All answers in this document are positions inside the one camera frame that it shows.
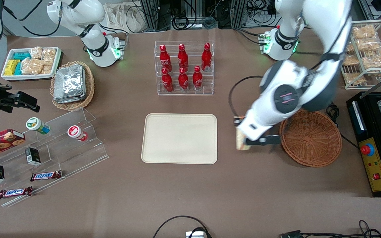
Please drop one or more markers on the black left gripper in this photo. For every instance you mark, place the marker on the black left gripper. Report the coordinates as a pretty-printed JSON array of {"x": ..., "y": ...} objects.
[{"x": 237, "y": 119}]

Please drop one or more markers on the triangular sandwich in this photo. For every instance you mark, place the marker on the triangular sandwich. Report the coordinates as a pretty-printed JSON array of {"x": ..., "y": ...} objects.
[{"x": 241, "y": 142}]

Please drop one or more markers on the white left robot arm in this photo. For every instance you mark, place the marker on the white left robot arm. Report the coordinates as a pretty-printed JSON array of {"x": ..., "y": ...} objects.
[{"x": 326, "y": 33}]

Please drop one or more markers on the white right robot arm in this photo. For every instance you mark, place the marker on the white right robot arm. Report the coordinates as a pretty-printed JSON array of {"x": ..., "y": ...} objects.
[{"x": 91, "y": 19}]

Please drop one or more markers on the light wicker basket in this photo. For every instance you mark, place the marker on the light wicker basket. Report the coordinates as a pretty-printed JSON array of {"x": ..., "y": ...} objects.
[{"x": 89, "y": 86}]

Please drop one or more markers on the round brown wicker basket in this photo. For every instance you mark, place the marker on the round brown wicker basket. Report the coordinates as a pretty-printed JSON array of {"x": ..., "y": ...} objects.
[{"x": 313, "y": 142}]

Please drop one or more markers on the beige plastic tray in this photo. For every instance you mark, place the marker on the beige plastic tray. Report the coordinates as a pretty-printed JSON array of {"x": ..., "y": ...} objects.
[{"x": 179, "y": 138}]

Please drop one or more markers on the green lid yogurt cup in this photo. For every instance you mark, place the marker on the green lid yogurt cup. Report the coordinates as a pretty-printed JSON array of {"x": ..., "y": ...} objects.
[{"x": 36, "y": 125}]

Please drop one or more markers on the white plastic snack bin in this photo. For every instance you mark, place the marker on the white plastic snack bin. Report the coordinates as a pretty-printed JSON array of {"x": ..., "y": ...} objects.
[{"x": 7, "y": 76}]

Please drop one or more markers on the teal snack packet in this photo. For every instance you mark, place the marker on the teal snack packet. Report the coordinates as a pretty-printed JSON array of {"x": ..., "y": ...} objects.
[
  {"x": 18, "y": 68},
  {"x": 21, "y": 55}
]

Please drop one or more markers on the clear rice cracker bag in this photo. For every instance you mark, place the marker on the clear rice cracker bag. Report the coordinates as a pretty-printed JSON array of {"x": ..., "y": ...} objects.
[
  {"x": 36, "y": 52},
  {"x": 49, "y": 55},
  {"x": 46, "y": 69},
  {"x": 31, "y": 66}
]

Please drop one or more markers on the yellow snack packet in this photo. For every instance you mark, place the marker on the yellow snack packet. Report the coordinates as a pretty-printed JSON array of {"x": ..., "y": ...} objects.
[{"x": 11, "y": 67}]

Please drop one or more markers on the silver foil container stack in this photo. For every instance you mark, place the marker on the silver foil container stack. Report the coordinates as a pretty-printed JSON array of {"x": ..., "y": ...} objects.
[{"x": 69, "y": 84}]

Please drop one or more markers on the red lid yogurt cup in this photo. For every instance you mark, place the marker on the red lid yogurt cup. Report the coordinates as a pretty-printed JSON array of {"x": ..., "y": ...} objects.
[{"x": 75, "y": 132}]

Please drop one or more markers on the clear acrylic stepped display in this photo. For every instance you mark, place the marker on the clear acrylic stepped display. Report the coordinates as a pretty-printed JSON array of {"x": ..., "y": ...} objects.
[{"x": 61, "y": 155}]

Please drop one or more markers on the clear acrylic bottle rack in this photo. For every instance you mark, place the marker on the clear acrylic bottle rack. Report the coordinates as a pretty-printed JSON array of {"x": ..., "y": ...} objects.
[{"x": 190, "y": 92}]

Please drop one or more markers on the brown chocolate bar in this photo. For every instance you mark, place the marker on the brown chocolate bar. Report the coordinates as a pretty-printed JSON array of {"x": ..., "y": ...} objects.
[
  {"x": 46, "y": 176},
  {"x": 14, "y": 192}
]

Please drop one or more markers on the red cola bottle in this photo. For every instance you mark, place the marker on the red cola bottle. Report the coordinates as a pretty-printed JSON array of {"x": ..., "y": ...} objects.
[
  {"x": 206, "y": 59},
  {"x": 164, "y": 59},
  {"x": 167, "y": 82},
  {"x": 197, "y": 80},
  {"x": 183, "y": 81},
  {"x": 183, "y": 59}
]

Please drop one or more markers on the red emergency stop button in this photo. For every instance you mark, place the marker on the red emergency stop button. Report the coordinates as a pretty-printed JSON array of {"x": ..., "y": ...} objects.
[{"x": 367, "y": 149}]

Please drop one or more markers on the bagged fried snack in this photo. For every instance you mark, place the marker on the bagged fried snack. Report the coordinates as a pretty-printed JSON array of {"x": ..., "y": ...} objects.
[
  {"x": 370, "y": 45},
  {"x": 354, "y": 78},
  {"x": 375, "y": 61},
  {"x": 351, "y": 60},
  {"x": 350, "y": 48},
  {"x": 364, "y": 32}
]

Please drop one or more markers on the black food warmer appliance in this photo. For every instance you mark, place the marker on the black food warmer appliance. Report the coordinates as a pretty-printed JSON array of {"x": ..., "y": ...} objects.
[{"x": 372, "y": 119}]

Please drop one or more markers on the yellow control panel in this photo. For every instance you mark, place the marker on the yellow control panel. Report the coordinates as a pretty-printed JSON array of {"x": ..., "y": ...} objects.
[{"x": 374, "y": 165}]

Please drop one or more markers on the white cloth bag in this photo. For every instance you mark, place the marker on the white cloth bag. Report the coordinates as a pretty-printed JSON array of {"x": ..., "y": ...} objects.
[{"x": 124, "y": 16}]

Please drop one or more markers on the silver camera device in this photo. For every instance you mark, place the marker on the silver camera device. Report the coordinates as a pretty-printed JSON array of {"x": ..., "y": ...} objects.
[{"x": 194, "y": 235}]

